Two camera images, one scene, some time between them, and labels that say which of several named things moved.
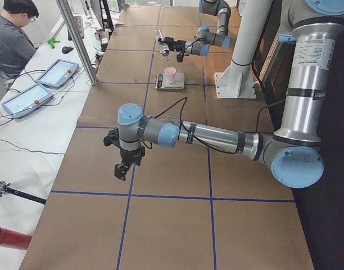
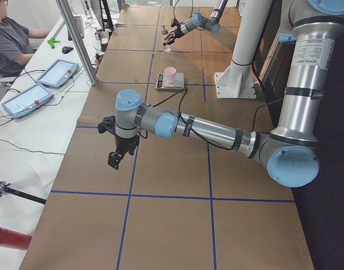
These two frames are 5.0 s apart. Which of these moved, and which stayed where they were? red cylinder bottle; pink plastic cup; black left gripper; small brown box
Moved: black left gripper
Stayed: red cylinder bottle; small brown box; pink plastic cup
